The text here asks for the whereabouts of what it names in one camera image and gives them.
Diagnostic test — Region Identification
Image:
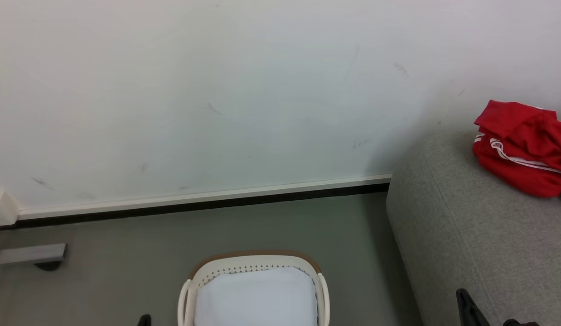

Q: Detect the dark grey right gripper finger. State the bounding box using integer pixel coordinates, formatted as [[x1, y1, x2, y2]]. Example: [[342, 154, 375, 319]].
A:
[[456, 288, 492, 326]]

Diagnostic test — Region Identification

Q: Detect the red and white garment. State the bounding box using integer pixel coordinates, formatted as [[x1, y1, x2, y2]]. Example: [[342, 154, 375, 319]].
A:
[[472, 100, 561, 199]]

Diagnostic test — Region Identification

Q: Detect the grey fabric sofa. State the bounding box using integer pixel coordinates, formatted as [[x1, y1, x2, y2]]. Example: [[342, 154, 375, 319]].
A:
[[386, 119, 561, 326]]

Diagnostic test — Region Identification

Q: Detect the white plastic laundry basket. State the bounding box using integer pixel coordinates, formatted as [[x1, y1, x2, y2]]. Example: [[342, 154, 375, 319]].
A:
[[177, 250, 331, 326]]

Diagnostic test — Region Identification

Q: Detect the grey metal furniture foot bar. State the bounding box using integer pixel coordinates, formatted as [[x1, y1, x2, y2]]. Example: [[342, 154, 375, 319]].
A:
[[0, 243, 68, 266]]

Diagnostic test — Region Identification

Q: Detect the white wall baseboard strip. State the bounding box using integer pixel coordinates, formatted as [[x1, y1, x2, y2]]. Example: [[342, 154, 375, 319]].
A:
[[18, 174, 393, 221]]

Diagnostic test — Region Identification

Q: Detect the white wall socket box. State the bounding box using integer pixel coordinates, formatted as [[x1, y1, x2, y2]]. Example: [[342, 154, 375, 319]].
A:
[[0, 185, 20, 227]]

